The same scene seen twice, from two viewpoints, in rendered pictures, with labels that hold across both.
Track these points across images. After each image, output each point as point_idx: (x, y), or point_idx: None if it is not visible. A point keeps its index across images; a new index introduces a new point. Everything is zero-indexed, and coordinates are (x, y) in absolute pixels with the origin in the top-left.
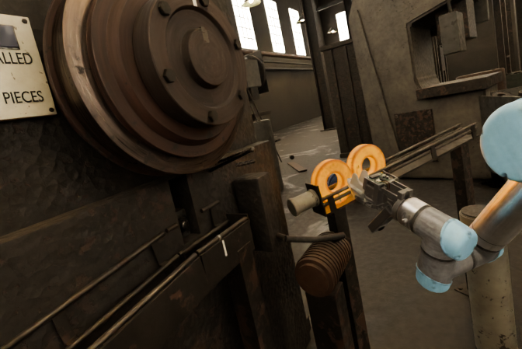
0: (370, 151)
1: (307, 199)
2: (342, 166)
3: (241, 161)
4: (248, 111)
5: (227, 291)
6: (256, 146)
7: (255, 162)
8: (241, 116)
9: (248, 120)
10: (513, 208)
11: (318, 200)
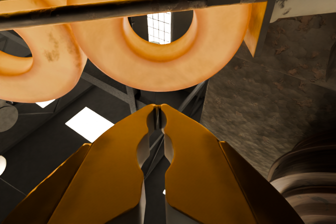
0: (8, 88)
1: (312, 8)
2: (120, 70)
3: (315, 69)
4: (215, 79)
5: None
6: (250, 60)
7: (272, 42)
8: (315, 173)
9: (223, 72)
10: None
11: None
